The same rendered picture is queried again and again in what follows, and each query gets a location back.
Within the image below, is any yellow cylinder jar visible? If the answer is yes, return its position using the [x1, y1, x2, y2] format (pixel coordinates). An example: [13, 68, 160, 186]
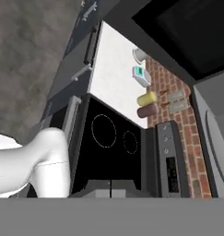
[136, 90, 159, 108]

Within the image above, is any white timer with teal screen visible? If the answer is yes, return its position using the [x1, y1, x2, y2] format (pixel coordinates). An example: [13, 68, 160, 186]
[131, 65, 152, 89]

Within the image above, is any maroon cylinder jar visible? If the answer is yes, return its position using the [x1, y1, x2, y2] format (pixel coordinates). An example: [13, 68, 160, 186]
[136, 103, 159, 120]

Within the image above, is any black microwave oven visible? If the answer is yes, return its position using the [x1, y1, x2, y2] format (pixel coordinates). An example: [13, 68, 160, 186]
[100, 0, 224, 90]

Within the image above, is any grey range hood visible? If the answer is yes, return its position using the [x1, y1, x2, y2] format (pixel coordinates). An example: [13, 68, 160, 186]
[190, 69, 224, 198]

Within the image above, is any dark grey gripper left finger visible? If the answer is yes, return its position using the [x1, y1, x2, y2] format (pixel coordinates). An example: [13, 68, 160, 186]
[70, 179, 112, 199]

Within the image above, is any silver drawer handle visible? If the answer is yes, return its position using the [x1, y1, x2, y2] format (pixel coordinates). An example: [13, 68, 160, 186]
[70, 65, 94, 82]

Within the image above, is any grey stove control panel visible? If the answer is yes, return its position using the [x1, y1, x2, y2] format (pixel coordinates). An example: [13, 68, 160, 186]
[154, 120, 192, 198]

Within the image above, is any silver oven door handle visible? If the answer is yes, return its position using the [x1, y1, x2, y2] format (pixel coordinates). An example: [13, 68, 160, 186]
[61, 95, 83, 139]

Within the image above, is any silver cupboard handle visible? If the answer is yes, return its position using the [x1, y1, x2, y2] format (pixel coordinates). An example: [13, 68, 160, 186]
[81, 2, 99, 22]

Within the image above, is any black drawer handle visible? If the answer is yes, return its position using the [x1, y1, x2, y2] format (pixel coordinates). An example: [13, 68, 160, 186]
[83, 26, 100, 66]

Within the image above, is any black glass hob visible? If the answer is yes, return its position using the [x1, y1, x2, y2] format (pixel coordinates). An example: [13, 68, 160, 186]
[68, 93, 148, 197]

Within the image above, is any dark grey drawer front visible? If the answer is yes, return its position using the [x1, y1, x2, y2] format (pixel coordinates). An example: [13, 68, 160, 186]
[43, 30, 100, 116]

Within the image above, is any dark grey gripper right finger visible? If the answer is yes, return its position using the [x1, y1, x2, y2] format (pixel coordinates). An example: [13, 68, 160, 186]
[111, 179, 155, 199]

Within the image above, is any dark grey cupboard door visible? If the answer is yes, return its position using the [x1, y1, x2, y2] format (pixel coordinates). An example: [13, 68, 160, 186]
[63, 0, 102, 59]

